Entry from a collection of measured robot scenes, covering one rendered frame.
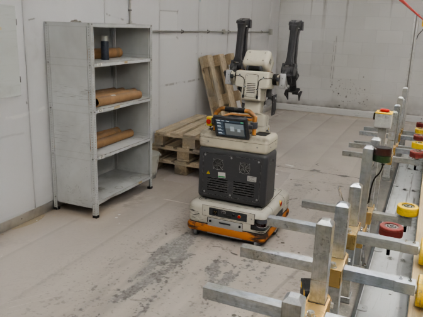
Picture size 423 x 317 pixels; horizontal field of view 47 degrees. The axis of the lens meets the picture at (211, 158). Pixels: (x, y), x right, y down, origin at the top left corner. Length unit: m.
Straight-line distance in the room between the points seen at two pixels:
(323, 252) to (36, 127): 3.29
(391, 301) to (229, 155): 1.95
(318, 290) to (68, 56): 3.19
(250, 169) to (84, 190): 1.41
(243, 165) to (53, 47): 1.74
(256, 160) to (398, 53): 6.26
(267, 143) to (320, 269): 2.40
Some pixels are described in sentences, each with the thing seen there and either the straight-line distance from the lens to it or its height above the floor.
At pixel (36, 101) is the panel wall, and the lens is 4.12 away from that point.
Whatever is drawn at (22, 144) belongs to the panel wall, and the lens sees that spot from 4.05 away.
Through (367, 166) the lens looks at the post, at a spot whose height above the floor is 1.10.
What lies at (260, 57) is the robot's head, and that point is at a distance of 3.85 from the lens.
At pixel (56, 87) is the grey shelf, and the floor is 1.05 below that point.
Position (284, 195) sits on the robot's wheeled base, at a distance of 4.00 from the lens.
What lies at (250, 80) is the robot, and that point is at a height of 1.16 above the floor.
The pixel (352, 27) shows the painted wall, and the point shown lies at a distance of 9.55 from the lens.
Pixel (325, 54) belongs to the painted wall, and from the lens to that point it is 9.63.
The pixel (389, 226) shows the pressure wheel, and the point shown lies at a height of 0.91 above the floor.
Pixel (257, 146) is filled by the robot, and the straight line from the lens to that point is 3.49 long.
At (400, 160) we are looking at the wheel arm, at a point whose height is 0.85.
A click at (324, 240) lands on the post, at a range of 1.10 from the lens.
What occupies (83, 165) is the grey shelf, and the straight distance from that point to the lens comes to 4.10.
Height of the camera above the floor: 1.56
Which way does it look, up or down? 15 degrees down
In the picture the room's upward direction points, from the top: 2 degrees clockwise
